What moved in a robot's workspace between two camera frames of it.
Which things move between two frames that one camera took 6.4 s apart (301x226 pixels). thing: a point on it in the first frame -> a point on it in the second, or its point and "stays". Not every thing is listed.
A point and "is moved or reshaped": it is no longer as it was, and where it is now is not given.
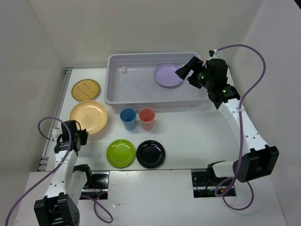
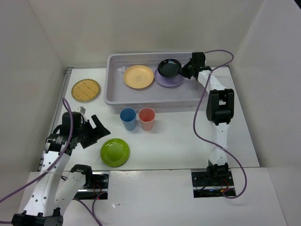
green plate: x=120 y=153 is moved or reshaped
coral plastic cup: x=146 y=116 stays
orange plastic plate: x=91 y=115 -> x=138 y=76
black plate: x=150 y=154 -> x=169 y=68
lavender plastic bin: x=130 y=82 stays
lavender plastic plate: x=165 y=75 stays
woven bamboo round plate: x=85 y=89 stays
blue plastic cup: x=128 y=116 stays
